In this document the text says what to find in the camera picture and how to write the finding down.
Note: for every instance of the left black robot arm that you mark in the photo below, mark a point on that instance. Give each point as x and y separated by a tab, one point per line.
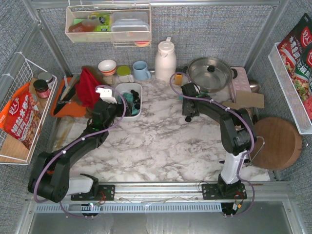
49	179

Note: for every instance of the white thermos jug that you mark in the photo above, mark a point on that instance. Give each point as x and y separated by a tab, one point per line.
165	61

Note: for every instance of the white wire rack left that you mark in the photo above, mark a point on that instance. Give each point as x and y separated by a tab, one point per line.
13	151

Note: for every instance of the white orange striped bowl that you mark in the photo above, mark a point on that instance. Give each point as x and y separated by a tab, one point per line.
107	67

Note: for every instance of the green lidded cup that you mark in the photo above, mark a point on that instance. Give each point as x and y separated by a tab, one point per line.
124	74

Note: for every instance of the white wire basket right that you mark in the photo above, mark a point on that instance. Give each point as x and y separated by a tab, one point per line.
297	109

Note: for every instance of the orange plastic tray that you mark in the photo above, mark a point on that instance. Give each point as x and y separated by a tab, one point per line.
70	109

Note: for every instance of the red cloth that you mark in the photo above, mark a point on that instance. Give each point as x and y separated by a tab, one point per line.
86	87

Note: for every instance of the orange snack bag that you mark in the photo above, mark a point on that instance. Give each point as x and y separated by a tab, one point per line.
19	118

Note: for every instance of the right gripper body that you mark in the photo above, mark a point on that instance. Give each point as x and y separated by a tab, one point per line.
186	107

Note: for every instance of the red lidded jar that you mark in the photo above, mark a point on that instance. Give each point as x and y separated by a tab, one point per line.
41	88

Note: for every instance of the black chef knife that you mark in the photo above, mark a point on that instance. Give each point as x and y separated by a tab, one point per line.
64	98

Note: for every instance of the round wooden board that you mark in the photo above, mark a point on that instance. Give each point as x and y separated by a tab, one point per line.
283	144

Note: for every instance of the steel pot with lid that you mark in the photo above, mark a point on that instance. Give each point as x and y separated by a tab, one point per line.
210	74

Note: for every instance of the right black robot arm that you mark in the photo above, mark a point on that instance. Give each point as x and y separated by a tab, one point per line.
237	134

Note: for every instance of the metal wire stand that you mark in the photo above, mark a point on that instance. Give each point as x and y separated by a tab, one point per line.
259	150

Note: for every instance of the white handled knife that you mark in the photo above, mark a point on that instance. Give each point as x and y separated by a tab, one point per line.
71	83

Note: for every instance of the cardboard sheet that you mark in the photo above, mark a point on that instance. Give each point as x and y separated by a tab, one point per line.
231	105
249	99

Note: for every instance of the red seasoning packet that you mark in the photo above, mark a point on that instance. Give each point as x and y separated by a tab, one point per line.
296	53

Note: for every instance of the black coffee capsule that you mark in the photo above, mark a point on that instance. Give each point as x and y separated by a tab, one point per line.
188	119
135	93

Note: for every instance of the yellow spice bottle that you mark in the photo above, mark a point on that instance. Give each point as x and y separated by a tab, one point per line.
178	78

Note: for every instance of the blue mug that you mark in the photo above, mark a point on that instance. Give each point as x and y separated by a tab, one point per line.
141	71

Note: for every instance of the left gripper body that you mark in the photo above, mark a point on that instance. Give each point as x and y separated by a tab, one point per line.
119	107

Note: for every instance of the clear plastic food box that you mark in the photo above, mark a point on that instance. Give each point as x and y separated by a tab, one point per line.
130	26

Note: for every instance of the pink box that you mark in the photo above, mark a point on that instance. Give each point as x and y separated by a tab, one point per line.
239	81

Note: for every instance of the white plastic storage basket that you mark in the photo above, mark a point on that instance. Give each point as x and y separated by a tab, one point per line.
126	88

